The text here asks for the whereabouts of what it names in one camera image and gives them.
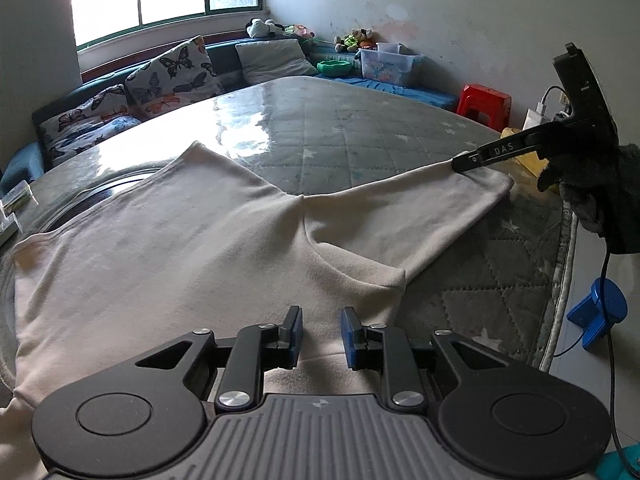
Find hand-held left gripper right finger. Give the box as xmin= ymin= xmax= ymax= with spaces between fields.
xmin=340 ymin=306 xmax=507 ymax=409

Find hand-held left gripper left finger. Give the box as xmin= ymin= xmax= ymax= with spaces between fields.
xmin=134 ymin=305 xmax=304 ymax=411

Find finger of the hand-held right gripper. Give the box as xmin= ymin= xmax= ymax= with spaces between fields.
xmin=451 ymin=115 xmax=572 ymax=174

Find beige shirt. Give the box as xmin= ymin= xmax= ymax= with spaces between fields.
xmin=0 ymin=141 xmax=516 ymax=480

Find person's right hand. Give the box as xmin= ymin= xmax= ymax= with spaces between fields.
xmin=537 ymin=143 xmax=640 ymax=237

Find yellow cloth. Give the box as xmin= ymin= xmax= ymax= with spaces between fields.
xmin=500 ymin=127 xmax=562 ymax=195

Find red plastic stool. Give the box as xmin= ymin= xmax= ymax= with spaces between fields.
xmin=455 ymin=84 xmax=513 ymax=129

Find blue mat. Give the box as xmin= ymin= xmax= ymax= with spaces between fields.
xmin=310 ymin=42 xmax=461 ymax=113

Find clear plastic storage box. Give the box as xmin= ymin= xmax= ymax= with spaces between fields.
xmin=355 ymin=42 xmax=426 ymax=87

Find grey quilted mattress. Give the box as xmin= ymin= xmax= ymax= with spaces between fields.
xmin=0 ymin=76 xmax=581 ymax=403

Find brown plush toys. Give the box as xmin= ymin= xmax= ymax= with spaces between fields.
xmin=333 ymin=28 xmax=379 ymax=53

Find green bowl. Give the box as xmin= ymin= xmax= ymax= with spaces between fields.
xmin=317 ymin=60 xmax=354 ymax=77

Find blue plastic stool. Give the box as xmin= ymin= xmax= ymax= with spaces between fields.
xmin=566 ymin=277 xmax=629 ymax=349

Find grey pillow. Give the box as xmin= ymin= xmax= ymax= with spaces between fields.
xmin=235 ymin=38 xmax=321 ymax=86

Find panda plush toy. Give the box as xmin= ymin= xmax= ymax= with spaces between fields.
xmin=244 ymin=18 xmax=287 ymax=40

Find dark blue sofa bench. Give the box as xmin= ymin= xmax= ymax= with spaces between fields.
xmin=0 ymin=39 xmax=321 ymax=196

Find large butterfly print pillow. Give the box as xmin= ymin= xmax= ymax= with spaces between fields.
xmin=124 ymin=35 xmax=226 ymax=121

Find small butterfly print pillow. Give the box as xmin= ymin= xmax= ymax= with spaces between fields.
xmin=32 ymin=84 xmax=144 ymax=168

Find teal plastic object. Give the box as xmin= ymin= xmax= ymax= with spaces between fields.
xmin=597 ymin=447 xmax=640 ymax=480

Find white flat box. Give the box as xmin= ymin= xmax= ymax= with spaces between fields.
xmin=0 ymin=210 xmax=22 ymax=247

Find small green white box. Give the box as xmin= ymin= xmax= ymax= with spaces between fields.
xmin=0 ymin=182 xmax=39 ymax=214

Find white charger with cable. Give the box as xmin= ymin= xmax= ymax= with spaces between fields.
xmin=522 ymin=85 xmax=572 ymax=134

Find black cable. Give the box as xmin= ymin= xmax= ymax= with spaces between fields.
xmin=601 ymin=251 xmax=632 ymax=480

